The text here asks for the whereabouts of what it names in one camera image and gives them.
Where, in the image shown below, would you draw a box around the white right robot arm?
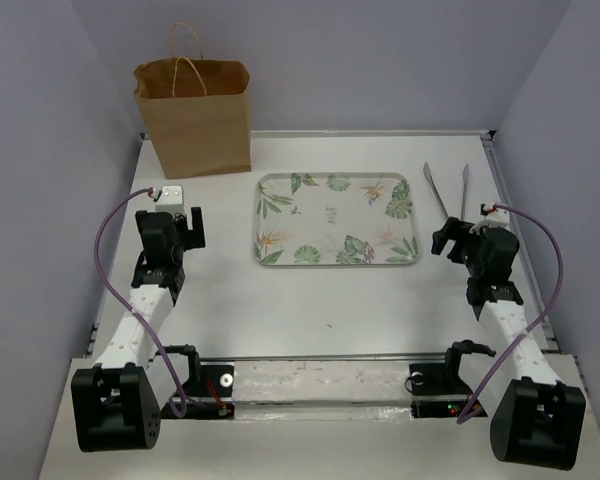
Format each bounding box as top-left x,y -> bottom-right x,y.
431,208 -> 586,471

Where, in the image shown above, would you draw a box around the metal tongs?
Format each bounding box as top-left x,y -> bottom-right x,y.
423,162 -> 470,220

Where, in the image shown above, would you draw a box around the brown paper bag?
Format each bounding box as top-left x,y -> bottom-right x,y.
134,33 -> 252,179

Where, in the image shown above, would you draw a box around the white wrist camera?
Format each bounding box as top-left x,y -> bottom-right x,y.
470,203 -> 510,234
152,185 -> 186,217

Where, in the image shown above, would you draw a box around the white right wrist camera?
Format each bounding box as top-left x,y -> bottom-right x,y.
470,203 -> 510,234

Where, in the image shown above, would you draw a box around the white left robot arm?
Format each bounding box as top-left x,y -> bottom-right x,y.
71,207 -> 206,452

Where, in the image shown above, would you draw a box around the floral leaf-print tray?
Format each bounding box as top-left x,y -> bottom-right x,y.
253,172 -> 420,267

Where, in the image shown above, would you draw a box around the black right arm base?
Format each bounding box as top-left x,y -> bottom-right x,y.
404,340 -> 496,419

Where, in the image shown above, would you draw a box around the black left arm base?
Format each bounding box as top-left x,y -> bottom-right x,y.
166,345 -> 235,420

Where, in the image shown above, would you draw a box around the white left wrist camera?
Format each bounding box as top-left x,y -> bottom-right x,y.
152,185 -> 186,217

